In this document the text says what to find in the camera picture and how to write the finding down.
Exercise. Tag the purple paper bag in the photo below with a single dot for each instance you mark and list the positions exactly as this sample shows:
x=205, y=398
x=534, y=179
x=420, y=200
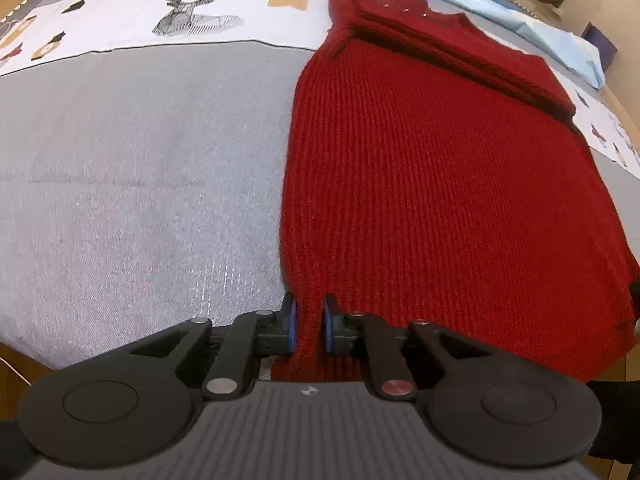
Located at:
x=606, y=48

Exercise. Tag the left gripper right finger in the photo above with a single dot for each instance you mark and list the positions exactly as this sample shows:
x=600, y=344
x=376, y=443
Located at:
x=484, y=402

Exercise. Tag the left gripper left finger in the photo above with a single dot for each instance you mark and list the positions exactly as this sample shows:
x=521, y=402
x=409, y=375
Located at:
x=130, y=403

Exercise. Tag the grey printed bed sheet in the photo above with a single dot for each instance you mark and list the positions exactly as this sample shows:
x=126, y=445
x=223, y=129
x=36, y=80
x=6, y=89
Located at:
x=141, y=188

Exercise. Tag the dark red knit sweater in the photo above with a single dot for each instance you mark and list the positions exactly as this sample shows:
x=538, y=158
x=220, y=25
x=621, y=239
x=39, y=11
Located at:
x=434, y=173

